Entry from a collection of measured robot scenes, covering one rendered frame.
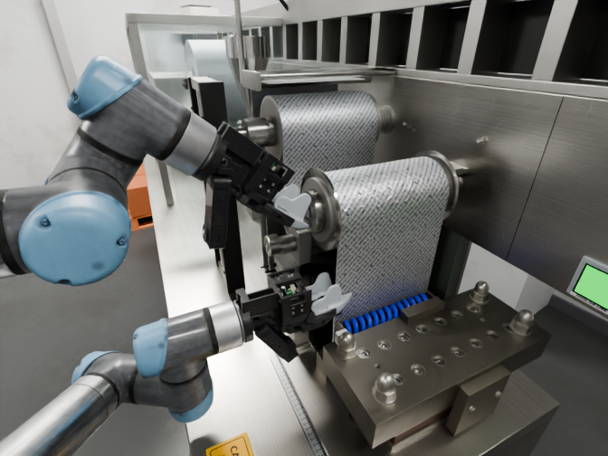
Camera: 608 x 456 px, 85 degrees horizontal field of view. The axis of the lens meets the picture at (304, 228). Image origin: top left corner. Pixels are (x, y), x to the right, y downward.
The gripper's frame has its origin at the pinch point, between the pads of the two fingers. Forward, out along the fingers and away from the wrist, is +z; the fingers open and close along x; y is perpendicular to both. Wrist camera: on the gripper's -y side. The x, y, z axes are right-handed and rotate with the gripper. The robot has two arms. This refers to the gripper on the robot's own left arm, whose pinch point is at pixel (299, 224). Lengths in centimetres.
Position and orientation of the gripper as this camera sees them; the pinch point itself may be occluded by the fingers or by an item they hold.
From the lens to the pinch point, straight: 57.6
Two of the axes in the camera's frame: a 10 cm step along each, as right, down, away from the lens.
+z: 7.0, 4.0, 6.0
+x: -4.3, -4.4, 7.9
